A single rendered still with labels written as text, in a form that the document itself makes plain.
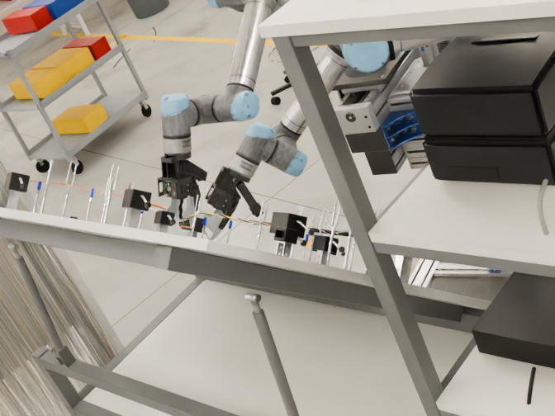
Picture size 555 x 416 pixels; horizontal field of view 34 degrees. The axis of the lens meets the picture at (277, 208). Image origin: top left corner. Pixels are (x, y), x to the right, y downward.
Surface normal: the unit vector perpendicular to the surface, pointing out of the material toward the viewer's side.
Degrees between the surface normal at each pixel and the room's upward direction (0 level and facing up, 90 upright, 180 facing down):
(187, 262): 90
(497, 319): 0
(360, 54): 89
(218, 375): 0
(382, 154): 90
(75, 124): 90
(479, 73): 6
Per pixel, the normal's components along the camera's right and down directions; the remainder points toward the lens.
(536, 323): -0.37, -0.81
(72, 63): 0.71, 0.09
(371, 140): -0.44, 0.59
